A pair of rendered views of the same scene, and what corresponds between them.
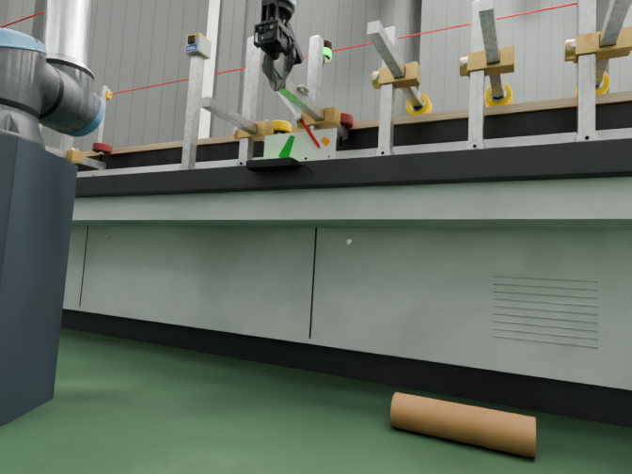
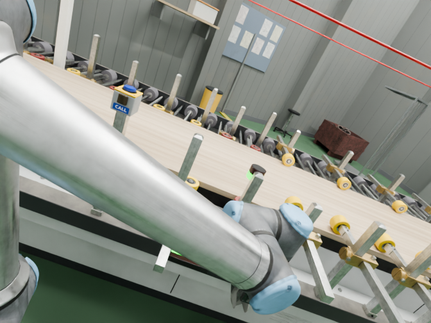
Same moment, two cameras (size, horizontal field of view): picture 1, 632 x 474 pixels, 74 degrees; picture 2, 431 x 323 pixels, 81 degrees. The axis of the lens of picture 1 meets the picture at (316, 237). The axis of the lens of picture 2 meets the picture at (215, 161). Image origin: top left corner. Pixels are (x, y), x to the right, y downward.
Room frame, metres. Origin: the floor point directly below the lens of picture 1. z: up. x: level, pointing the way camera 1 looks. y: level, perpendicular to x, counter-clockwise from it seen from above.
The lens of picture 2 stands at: (0.71, 0.61, 1.47)
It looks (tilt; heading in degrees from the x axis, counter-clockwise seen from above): 24 degrees down; 328
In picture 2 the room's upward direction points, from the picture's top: 25 degrees clockwise
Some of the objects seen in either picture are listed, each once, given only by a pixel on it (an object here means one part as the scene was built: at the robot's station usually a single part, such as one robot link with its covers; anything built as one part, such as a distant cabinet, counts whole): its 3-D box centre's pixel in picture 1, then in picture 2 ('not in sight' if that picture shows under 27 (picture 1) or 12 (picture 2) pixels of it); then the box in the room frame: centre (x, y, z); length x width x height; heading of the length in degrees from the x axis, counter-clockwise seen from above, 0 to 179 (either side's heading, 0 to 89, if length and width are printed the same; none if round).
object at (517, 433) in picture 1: (460, 422); not in sight; (0.98, -0.35, 0.04); 0.30 x 0.08 x 0.08; 64
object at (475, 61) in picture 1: (486, 63); (357, 258); (1.10, -0.43, 0.95); 0.13 x 0.06 x 0.05; 64
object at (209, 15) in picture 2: not in sight; (202, 11); (5.37, -0.85, 1.73); 0.42 x 0.35 x 0.23; 93
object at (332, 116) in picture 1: (318, 119); not in sight; (1.32, 0.01, 0.85); 0.13 x 0.06 x 0.05; 64
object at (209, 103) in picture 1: (248, 127); (174, 223); (1.38, 0.25, 0.82); 0.43 x 0.03 x 0.04; 154
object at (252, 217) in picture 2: not in sight; (249, 226); (1.05, 0.25, 1.14); 0.12 x 0.12 x 0.09; 81
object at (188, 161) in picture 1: (192, 113); (109, 165); (1.56, 0.49, 0.93); 0.05 x 0.04 x 0.45; 64
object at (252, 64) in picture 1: (249, 102); (176, 190); (1.44, 0.26, 0.93); 0.03 x 0.03 x 0.48; 64
